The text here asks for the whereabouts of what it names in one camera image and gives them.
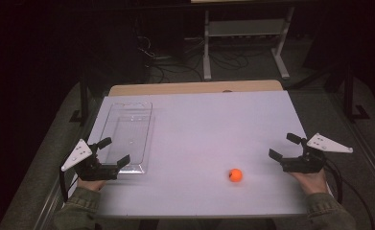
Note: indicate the black metal stand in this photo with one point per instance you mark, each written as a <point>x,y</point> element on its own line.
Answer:
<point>348,92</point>
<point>84,99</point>

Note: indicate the white table cover board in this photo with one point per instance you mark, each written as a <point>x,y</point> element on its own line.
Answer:
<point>194,137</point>

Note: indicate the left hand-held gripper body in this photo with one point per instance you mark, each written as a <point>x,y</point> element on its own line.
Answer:
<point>92,171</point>

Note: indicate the white metal stand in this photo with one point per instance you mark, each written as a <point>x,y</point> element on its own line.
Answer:
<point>246,28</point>

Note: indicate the person's left hand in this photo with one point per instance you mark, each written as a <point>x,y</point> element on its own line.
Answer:
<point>90,184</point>

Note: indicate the clear plastic tray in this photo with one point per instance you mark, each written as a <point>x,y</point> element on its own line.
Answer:
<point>127,134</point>

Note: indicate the orange ball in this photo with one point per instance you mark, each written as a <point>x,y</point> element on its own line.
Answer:
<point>235,175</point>

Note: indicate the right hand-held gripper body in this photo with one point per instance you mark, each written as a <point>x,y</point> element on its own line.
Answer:
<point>306,163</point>

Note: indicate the wooden table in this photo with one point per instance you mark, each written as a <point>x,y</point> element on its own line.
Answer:
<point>175,87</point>

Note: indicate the person's right hand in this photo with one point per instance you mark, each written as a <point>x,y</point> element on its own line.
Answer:
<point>311,183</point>

